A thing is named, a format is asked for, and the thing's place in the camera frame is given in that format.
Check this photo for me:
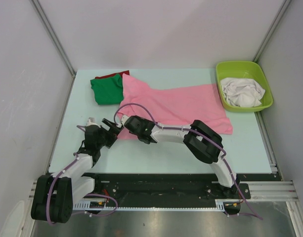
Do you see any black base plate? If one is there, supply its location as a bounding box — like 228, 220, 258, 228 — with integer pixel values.
43, 172, 282, 205

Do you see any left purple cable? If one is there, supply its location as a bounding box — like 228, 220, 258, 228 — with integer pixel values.
40, 124, 119, 227

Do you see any folded green t shirt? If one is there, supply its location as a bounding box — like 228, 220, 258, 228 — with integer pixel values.
90, 75, 124, 105

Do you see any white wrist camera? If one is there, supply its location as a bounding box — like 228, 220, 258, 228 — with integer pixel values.
87, 118, 96, 126
117, 115, 129, 128

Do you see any white t shirt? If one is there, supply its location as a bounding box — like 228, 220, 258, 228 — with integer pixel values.
220, 78, 265, 108

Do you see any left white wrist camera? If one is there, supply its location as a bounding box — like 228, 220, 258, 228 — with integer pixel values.
87, 118, 96, 126

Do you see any slotted cable duct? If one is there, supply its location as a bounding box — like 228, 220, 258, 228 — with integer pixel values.
73, 199, 241, 213

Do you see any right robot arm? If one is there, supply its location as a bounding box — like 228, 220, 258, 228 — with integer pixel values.
121, 116, 240, 198

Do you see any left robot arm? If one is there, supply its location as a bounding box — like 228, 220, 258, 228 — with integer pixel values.
31, 118, 122, 225

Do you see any aluminium frame post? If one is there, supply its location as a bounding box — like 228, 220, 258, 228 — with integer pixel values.
252, 0, 294, 67
30, 0, 76, 78

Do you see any right aluminium frame post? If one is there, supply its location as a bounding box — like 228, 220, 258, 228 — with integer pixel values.
252, 0, 294, 67

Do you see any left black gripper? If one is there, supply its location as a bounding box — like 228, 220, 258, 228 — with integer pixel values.
96, 118, 123, 149

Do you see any pink t shirt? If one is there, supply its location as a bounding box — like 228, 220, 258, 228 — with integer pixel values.
117, 75, 233, 135

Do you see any folded red t shirt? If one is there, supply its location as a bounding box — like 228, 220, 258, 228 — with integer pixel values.
95, 70, 130, 79

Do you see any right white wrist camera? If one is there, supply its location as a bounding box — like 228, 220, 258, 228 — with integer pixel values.
117, 115, 129, 128

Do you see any left aluminium frame post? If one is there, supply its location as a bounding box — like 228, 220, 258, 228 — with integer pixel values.
30, 0, 76, 78

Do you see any green plastic basin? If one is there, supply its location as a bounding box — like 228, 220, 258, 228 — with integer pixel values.
216, 61, 273, 113

